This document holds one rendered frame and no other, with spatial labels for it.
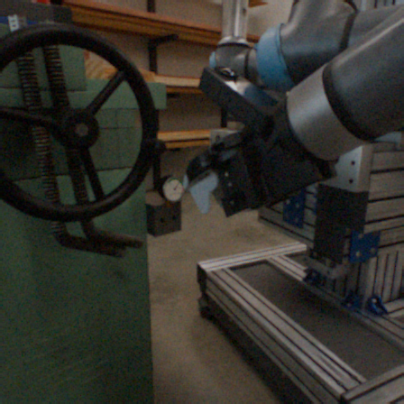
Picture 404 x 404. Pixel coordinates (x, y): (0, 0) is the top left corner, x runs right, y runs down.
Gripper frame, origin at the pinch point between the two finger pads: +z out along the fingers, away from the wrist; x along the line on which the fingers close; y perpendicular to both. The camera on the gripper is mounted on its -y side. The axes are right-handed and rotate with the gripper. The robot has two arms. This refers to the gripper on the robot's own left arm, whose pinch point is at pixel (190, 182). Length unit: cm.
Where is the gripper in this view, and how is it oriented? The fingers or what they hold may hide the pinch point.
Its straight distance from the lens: 48.0
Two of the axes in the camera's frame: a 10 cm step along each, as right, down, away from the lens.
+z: -5.5, 3.2, 7.7
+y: 3.1, 9.4, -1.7
